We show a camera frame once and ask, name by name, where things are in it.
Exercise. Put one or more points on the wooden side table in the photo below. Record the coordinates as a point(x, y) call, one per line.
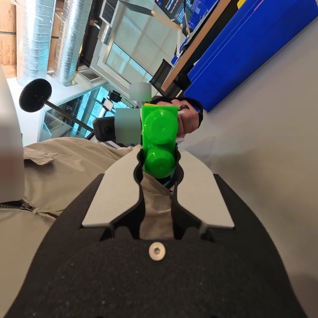
point(198, 47)

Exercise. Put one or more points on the computer monitor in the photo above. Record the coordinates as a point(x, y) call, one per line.
point(171, 9)

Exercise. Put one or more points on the green toy building block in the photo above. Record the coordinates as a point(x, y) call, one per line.
point(159, 134)

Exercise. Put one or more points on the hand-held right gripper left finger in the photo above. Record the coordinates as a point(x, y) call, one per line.
point(112, 198)

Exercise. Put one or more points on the yellow toy building block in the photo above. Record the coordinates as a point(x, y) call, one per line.
point(171, 106)

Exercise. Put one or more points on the black disc on rod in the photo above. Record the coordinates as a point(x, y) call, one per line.
point(36, 95)

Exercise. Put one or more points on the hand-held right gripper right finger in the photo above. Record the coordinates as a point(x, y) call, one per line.
point(203, 198)

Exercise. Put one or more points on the silver ventilation duct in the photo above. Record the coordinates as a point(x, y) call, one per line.
point(72, 39)
point(35, 39)

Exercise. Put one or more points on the blue plastic bin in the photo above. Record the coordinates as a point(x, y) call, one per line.
point(258, 54)

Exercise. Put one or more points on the person's left hand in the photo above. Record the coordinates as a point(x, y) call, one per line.
point(189, 121)

